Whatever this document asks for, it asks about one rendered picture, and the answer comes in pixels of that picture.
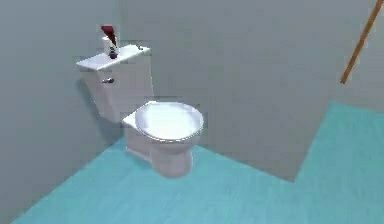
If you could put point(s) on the brown wooden door frame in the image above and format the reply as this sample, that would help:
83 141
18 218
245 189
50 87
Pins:
361 41

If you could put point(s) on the red and white bottle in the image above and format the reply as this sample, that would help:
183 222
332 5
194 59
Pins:
111 38

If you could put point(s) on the white paper roll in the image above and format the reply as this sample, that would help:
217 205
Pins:
106 45

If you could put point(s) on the white toilet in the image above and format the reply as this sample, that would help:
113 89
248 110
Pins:
126 86

